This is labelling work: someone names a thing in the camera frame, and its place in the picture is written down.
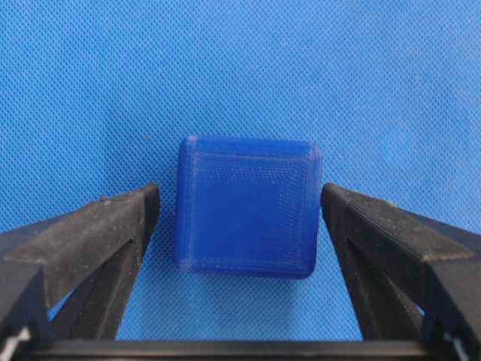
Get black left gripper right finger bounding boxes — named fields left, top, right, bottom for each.
left=321, top=183, right=480, bottom=360

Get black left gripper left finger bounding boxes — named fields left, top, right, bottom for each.
left=1, top=184, right=160, bottom=353

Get blue block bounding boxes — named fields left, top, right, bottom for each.
left=174, top=135, right=322, bottom=279

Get blue table cloth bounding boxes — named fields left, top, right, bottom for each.
left=1, top=1, right=480, bottom=340

